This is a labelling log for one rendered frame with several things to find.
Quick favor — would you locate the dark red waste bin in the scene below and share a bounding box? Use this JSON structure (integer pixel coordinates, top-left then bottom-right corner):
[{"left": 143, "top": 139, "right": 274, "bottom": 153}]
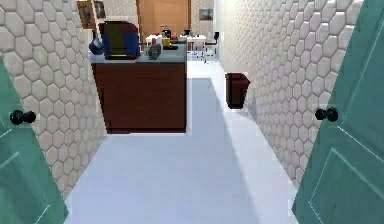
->
[{"left": 224, "top": 72, "right": 251, "bottom": 110}]

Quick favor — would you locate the brown counter cabinet grey top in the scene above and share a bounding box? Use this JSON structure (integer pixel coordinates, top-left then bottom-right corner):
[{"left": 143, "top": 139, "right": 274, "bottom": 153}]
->
[{"left": 88, "top": 43, "right": 188, "bottom": 135}]

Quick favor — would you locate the black chair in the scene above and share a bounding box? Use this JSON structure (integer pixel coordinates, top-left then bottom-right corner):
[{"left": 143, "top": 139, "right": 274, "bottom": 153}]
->
[{"left": 203, "top": 31, "right": 221, "bottom": 63}]

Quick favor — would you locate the white dining table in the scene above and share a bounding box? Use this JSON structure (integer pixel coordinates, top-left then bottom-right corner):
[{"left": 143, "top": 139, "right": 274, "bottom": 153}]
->
[{"left": 145, "top": 33, "right": 208, "bottom": 61}]

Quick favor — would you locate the brown wooden room door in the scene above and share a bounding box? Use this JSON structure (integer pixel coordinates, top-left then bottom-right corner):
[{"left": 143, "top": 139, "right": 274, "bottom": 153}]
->
[{"left": 135, "top": 0, "right": 192, "bottom": 43}]

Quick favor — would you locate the dark blue boxy appliance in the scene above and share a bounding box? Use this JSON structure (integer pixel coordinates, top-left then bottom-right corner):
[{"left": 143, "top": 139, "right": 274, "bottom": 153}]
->
[{"left": 98, "top": 20, "right": 142, "bottom": 61}]

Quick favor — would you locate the grey blue kettle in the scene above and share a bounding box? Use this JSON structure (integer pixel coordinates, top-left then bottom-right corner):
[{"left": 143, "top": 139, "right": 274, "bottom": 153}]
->
[{"left": 88, "top": 30, "right": 105, "bottom": 56}]

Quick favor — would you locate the black round door knob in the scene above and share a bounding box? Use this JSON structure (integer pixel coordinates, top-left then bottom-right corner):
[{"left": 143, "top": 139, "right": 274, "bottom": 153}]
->
[
  {"left": 9, "top": 109, "right": 37, "bottom": 126},
  {"left": 314, "top": 106, "right": 340, "bottom": 123}
]

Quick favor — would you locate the teal room door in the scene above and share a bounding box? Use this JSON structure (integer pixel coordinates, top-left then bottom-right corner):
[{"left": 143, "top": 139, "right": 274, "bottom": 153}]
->
[
  {"left": 0, "top": 56, "right": 70, "bottom": 224},
  {"left": 291, "top": 0, "right": 384, "bottom": 224}
]

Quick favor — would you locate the grey framed wall picture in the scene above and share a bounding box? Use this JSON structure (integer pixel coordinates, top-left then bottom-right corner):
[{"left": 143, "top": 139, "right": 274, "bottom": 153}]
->
[{"left": 198, "top": 8, "right": 215, "bottom": 22}]

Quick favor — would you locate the dark framed wall picture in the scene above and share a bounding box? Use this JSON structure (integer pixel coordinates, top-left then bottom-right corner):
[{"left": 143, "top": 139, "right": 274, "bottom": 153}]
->
[{"left": 93, "top": 0, "right": 107, "bottom": 20}]

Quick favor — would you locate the brown framed wall picture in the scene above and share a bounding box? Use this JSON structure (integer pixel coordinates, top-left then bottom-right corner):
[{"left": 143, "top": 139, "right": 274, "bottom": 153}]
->
[{"left": 76, "top": 0, "right": 97, "bottom": 30}]

